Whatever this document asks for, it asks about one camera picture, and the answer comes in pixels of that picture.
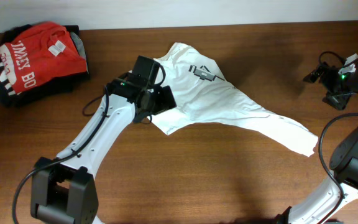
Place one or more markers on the grey folded garment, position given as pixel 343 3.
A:
pixel 80 47

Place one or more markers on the white t-shirt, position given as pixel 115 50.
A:
pixel 203 95

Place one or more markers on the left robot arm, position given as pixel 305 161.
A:
pixel 64 188

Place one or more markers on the red folded t-shirt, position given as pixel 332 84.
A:
pixel 39 54

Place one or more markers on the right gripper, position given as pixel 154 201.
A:
pixel 338 102

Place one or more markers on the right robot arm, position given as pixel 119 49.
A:
pixel 341 185

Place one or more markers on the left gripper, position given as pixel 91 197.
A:
pixel 165 101

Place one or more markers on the black folded t-shirt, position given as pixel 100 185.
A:
pixel 55 86

